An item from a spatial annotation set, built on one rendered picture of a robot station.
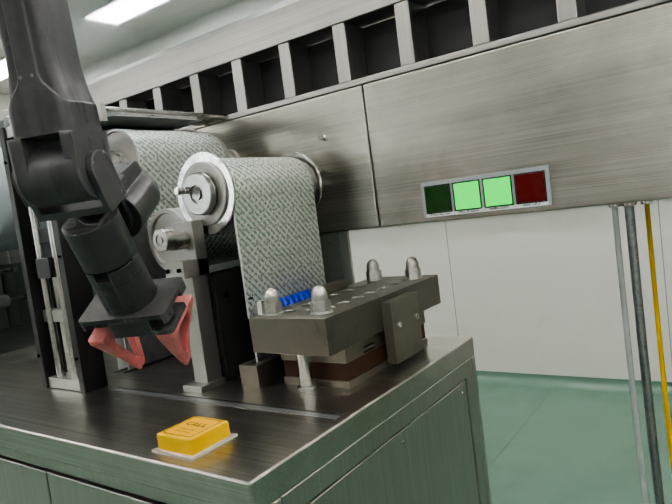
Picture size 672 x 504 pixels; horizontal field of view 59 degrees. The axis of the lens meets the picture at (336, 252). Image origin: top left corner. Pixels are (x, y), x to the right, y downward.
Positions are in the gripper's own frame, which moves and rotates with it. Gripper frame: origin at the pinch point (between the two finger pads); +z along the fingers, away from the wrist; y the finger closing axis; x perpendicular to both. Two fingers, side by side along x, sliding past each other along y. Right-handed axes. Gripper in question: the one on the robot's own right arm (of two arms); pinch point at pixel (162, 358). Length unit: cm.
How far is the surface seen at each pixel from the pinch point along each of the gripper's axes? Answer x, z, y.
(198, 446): 1.0, 15.1, 0.6
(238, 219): -38.8, 4.9, 1.8
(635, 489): -93, 173, -90
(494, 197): -50, 14, -43
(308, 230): -52, 17, -6
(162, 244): -33.4, 4.7, 14.4
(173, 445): 0.6, 15.2, 4.3
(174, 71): -101, -6, 32
